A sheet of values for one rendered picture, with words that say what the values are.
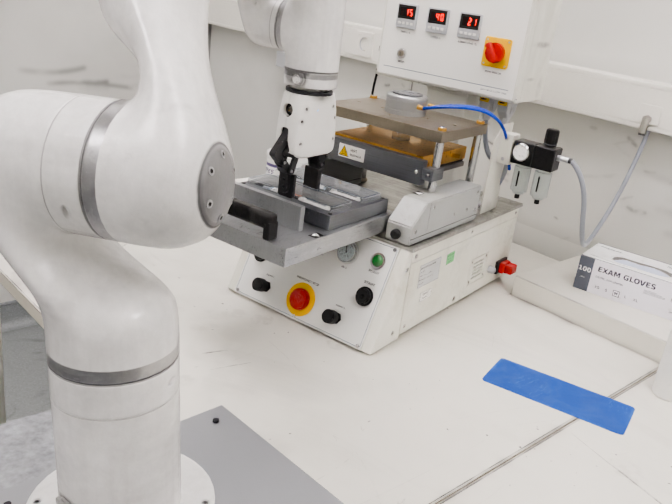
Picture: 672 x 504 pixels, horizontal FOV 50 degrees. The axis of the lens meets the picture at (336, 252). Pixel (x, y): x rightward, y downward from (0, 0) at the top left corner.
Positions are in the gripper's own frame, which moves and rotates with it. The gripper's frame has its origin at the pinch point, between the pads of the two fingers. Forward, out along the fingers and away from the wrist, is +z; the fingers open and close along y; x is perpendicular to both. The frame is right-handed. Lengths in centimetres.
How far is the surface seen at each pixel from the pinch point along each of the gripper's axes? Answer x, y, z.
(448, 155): -10.0, 31.4, -3.2
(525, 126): -3, 85, -2
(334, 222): -9.9, -2.7, 3.4
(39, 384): 114, 20, 101
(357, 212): -9.9, 3.4, 2.9
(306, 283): 0.2, 5.1, 19.7
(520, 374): -37.5, 18.0, 26.6
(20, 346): 139, 29, 101
